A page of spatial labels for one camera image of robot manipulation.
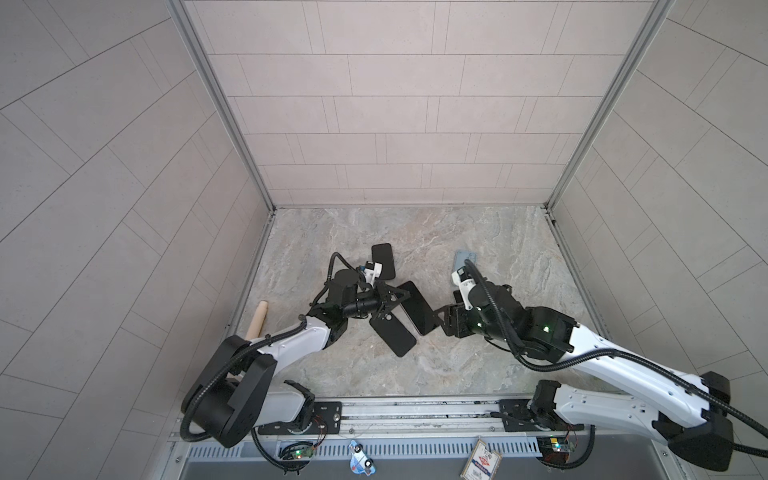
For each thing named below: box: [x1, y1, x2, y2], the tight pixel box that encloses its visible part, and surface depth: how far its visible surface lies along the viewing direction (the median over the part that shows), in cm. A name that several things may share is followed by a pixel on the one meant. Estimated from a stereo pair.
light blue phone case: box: [454, 251, 477, 271], surface depth 104 cm
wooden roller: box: [245, 300, 269, 341], surface depth 87 cm
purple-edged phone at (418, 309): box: [397, 280, 437, 336], surface depth 78 cm
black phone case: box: [369, 312, 417, 357], surface depth 86 cm
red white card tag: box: [460, 439, 503, 480], surface depth 66 cm
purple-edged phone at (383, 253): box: [371, 243, 396, 280], surface depth 104 cm
